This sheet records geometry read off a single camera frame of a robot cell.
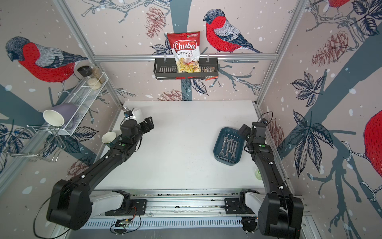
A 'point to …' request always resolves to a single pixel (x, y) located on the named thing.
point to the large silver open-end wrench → (222, 154)
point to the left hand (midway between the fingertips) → (149, 116)
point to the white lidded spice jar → (94, 83)
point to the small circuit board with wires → (123, 222)
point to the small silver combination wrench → (234, 157)
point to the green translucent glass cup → (258, 174)
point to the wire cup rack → (44, 143)
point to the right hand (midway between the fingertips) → (247, 129)
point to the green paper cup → (108, 138)
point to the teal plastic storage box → (233, 134)
